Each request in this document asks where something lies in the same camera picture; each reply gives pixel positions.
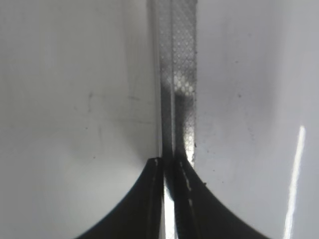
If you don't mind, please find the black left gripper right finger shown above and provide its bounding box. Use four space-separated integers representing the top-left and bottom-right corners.
166 157 265 239

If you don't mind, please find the white whiteboard with grey frame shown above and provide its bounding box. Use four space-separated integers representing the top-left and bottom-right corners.
0 0 319 239

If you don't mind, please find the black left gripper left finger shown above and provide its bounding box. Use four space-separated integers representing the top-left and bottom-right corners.
79 157 163 239

